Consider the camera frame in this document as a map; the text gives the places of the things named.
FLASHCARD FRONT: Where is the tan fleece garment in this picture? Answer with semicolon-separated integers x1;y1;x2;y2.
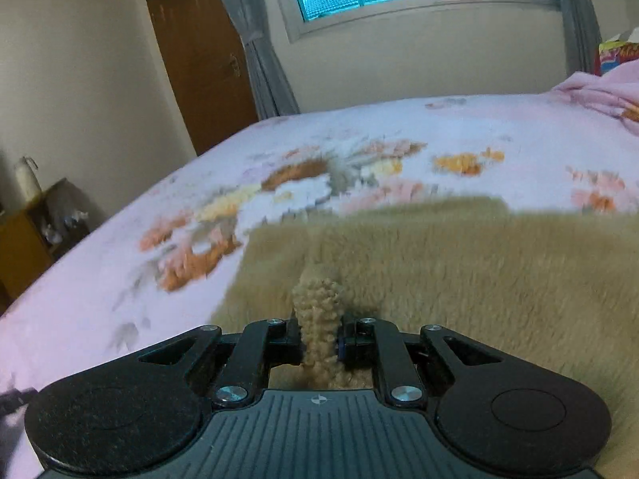
212;198;638;478

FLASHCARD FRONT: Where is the pink floral bed sheet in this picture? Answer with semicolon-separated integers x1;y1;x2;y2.
1;91;638;478

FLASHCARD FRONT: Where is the wooden side cabinet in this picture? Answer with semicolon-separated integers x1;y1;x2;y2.
1;178;90;311

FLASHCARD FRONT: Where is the brown wooden door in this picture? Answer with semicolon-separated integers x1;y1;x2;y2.
146;0;258;154

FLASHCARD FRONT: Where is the white bottle on cabinet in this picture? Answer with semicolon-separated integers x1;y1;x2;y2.
14;156;42;203

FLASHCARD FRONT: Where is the pink folded blanket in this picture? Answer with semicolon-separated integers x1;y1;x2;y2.
550;59;639;136

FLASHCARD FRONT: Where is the grey left curtain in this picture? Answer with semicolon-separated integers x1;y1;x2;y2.
221;0;300;120

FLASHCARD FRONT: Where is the grey curtain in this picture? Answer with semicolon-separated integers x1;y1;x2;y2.
560;0;601;75
221;0;300;120

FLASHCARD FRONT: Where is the striped pink pillow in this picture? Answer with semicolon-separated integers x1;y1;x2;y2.
595;27;639;76

